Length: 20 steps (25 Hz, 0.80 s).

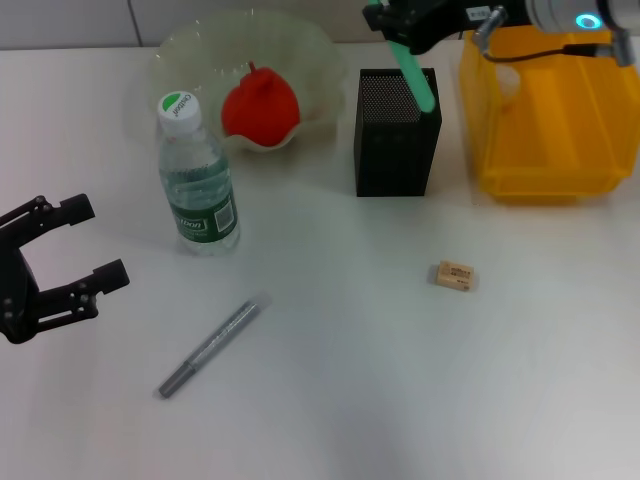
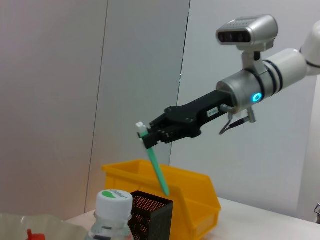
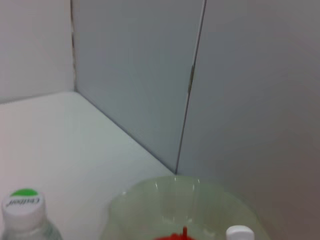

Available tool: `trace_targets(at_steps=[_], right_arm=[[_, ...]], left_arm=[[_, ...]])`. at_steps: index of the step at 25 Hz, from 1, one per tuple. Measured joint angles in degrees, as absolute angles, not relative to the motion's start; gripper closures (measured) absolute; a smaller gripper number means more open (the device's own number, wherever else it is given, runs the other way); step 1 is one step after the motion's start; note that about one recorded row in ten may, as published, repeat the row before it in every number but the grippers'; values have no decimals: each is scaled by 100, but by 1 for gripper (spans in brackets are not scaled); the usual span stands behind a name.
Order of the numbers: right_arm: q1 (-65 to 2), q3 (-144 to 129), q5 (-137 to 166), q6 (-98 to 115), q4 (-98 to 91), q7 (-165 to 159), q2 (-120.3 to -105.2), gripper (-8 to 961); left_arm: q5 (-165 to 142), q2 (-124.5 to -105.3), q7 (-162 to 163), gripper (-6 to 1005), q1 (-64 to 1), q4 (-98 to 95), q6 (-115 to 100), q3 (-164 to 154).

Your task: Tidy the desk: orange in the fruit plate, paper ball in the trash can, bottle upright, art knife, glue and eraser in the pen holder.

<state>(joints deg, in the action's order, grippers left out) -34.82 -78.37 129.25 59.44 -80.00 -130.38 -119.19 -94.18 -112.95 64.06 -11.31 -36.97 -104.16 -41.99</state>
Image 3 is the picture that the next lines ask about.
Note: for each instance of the orange-red toy fruit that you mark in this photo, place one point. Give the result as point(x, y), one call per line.
point(185, 233)

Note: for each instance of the mint green pen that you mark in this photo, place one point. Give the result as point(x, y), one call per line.
point(240, 232)

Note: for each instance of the pale green wavy fruit bowl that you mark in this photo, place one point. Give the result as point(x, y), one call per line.
point(155, 200)

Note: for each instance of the clear plastic water bottle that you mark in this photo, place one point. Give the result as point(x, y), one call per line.
point(22, 210)

